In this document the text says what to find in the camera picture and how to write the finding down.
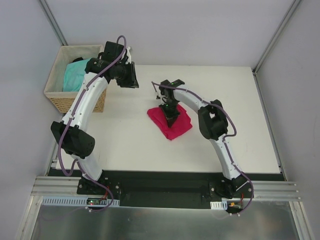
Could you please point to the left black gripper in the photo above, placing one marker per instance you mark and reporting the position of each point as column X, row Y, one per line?
column 128, row 75

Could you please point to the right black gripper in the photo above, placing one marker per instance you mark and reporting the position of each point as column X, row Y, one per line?
column 170, row 109

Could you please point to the pink t shirt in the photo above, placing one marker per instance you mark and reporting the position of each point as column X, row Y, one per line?
column 179, row 127

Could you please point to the wicker basket with liner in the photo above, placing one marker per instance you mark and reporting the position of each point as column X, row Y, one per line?
column 53, row 90

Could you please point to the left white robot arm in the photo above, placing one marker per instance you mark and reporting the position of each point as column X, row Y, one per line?
column 114, row 63

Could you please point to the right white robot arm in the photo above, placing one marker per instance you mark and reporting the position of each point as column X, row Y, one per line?
column 213, row 124

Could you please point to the black garment in basket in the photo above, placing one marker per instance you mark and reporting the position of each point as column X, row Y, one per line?
column 77, row 59

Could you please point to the teal t shirt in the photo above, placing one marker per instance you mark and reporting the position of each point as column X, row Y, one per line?
column 74, row 76

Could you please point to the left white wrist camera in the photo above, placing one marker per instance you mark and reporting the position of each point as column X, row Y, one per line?
column 127, row 57

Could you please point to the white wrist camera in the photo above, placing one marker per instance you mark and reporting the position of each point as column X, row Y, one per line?
column 160, row 97
column 127, row 57

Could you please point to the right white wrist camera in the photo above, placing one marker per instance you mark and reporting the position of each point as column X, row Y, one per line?
column 160, row 97

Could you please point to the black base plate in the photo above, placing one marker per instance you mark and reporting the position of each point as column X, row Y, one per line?
column 150, row 189

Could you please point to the left aluminium frame post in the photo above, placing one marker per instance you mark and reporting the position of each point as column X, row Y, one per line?
column 53, row 22

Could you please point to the aluminium frame post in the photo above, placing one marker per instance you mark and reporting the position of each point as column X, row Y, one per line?
column 293, row 7
column 53, row 22

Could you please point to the right white cable duct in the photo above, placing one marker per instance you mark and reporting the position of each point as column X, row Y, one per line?
column 219, row 205

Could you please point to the white cable duct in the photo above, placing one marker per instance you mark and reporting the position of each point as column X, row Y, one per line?
column 66, row 201
column 219, row 205

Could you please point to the front aluminium rail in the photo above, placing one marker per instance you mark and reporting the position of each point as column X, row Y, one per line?
column 286, row 191

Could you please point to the left white cable duct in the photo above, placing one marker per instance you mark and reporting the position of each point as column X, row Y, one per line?
column 66, row 201

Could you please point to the right aluminium frame post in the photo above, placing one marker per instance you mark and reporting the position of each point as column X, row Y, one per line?
column 293, row 7

